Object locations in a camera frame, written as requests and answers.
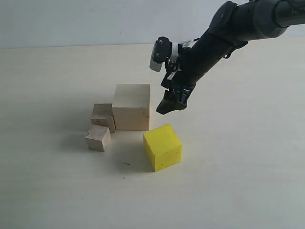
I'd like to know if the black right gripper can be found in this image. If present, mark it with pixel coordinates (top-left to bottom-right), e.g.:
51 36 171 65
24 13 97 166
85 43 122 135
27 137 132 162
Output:
156 31 233 114

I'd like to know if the large pale wooden cube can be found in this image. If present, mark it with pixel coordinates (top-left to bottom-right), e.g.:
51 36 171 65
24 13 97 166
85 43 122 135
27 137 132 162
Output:
112 84 151 131

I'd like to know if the yellow cube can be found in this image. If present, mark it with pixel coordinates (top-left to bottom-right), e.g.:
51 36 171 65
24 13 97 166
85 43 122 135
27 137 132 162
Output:
143 124 183 172

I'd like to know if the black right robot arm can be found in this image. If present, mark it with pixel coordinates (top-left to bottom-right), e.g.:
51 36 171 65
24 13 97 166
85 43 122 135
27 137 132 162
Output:
150 0 305 115

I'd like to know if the medium wooden cube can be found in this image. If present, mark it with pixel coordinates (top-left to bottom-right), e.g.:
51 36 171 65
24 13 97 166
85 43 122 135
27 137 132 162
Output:
91 104 116 133

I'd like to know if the small wooden cube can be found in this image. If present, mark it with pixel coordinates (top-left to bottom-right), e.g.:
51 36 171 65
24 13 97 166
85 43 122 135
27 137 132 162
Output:
85 125 111 152

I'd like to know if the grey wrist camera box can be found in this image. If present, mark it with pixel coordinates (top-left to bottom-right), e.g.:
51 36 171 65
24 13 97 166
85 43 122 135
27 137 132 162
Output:
149 36 179 72

